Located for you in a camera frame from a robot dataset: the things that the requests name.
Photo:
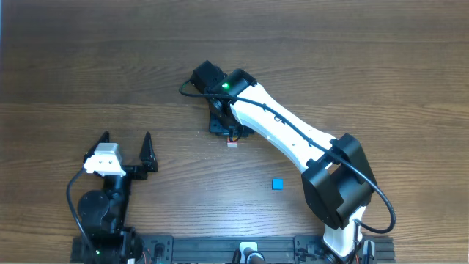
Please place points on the blue cube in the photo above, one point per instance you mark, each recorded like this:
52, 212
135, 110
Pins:
277, 184

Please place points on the mounting rail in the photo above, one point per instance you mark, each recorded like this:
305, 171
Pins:
205, 249

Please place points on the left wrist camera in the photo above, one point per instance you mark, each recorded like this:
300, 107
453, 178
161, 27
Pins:
104, 159

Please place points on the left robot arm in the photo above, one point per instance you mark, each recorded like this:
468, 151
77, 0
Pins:
93, 209

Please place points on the white cube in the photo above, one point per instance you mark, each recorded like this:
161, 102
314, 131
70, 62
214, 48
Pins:
232, 144

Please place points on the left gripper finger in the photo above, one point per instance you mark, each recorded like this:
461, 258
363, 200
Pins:
148, 155
96, 144

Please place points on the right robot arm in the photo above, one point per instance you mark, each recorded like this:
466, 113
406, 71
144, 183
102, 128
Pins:
278, 128

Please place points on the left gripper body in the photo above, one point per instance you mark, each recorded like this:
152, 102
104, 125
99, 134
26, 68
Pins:
136, 171

